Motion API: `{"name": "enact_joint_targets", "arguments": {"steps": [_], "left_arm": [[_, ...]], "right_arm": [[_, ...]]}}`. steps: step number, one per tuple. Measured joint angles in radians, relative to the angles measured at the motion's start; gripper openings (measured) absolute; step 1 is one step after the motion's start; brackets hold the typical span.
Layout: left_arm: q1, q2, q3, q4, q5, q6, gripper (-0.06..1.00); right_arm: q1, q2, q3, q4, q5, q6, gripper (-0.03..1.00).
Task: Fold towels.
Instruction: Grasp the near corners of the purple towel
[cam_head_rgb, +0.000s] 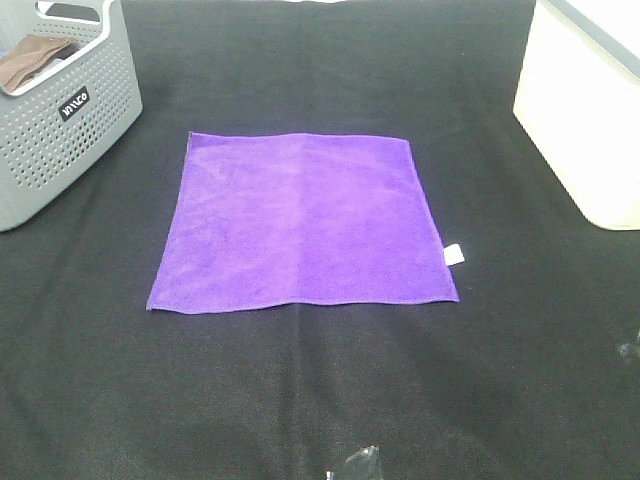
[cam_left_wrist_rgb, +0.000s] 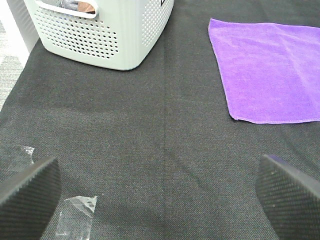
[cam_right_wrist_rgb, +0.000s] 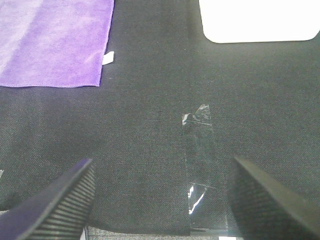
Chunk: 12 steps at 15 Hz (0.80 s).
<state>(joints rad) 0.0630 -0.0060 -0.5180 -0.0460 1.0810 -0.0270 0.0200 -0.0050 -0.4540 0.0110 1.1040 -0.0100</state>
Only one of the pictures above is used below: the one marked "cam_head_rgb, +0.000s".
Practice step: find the grey perforated plastic basket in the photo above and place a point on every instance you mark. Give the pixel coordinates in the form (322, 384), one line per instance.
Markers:
(56, 126)

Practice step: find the brown folded towel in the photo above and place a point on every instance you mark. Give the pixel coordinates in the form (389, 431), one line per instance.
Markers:
(29, 56)

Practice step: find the clear plastic scrap right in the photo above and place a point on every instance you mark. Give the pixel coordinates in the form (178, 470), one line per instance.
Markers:
(629, 351)

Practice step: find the white plastic storage box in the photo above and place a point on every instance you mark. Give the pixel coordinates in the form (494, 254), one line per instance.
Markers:
(577, 99)

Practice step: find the clear plastic bag bottom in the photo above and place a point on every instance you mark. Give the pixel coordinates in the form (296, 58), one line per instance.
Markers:
(364, 464)

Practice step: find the purple microfiber towel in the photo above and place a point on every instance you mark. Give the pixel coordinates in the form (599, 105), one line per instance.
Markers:
(299, 218)

